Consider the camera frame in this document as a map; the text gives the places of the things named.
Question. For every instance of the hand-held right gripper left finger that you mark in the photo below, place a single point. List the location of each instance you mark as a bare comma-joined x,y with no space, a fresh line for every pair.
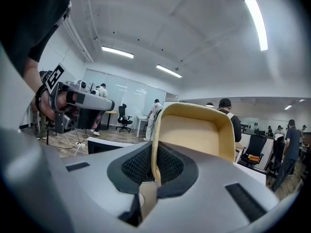
73,190

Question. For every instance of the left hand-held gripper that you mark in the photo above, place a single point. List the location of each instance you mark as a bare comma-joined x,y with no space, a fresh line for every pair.
64,122

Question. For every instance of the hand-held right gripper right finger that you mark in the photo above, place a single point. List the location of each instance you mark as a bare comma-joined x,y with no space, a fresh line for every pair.
206,203

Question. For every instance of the beige plastic container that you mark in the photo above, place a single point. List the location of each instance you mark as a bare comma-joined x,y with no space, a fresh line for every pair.
194,135

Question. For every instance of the person's left forearm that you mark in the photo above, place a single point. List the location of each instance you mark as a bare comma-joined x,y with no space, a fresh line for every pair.
31,76

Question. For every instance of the person's left hand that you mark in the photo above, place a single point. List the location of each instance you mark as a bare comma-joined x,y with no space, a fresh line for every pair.
47,105

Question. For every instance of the wooden desk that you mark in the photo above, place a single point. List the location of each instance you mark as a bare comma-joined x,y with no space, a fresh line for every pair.
111,111

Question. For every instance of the black office chair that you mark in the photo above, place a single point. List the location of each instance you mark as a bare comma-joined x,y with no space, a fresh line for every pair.
122,115
253,144

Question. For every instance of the white power strip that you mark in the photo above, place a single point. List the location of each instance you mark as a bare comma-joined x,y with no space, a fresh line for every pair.
81,144

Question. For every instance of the white desk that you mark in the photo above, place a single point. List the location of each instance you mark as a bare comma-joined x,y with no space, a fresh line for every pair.
142,116

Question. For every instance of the long ceiling light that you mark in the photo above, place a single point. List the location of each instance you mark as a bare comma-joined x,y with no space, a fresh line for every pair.
168,71
256,23
288,107
117,52

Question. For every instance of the black wristband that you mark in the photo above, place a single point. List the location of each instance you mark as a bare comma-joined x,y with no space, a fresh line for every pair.
39,98

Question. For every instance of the person's camouflage trousers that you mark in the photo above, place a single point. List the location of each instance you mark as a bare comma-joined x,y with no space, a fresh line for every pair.
42,125

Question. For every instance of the person's black shirt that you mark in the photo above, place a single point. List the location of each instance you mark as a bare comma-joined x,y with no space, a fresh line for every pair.
29,21

